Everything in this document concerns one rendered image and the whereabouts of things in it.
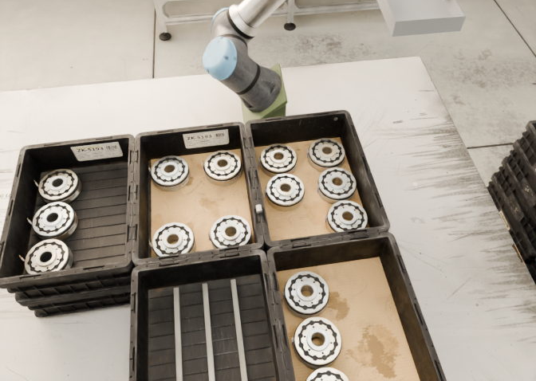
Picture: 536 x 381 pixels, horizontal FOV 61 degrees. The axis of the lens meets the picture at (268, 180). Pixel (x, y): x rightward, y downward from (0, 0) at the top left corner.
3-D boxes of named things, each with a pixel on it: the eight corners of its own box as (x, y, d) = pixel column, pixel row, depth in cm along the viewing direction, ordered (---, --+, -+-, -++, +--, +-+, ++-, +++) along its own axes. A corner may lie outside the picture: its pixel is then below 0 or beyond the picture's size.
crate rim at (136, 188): (136, 138, 125) (135, 132, 123) (244, 126, 127) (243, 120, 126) (134, 270, 102) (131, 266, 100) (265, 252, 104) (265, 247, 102)
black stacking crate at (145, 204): (145, 160, 132) (135, 134, 123) (245, 148, 135) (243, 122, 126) (143, 286, 109) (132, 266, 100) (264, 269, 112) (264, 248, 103)
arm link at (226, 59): (230, 99, 142) (198, 76, 133) (230, 68, 150) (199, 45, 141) (258, 80, 136) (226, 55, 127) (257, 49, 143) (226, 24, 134)
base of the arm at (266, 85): (244, 91, 157) (223, 76, 150) (277, 64, 150) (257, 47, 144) (250, 120, 148) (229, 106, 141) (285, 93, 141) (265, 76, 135)
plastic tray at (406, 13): (370, -16, 145) (372, -31, 140) (431, -21, 145) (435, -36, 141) (392, 37, 129) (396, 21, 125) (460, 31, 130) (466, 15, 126)
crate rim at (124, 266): (24, 151, 122) (20, 145, 120) (136, 138, 125) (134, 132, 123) (-5, 290, 99) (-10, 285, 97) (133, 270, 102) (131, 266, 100)
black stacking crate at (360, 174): (246, 148, 135) (244, 122, 126) (342, 137, 138) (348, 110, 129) (266, 269, 112) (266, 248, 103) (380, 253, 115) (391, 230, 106)
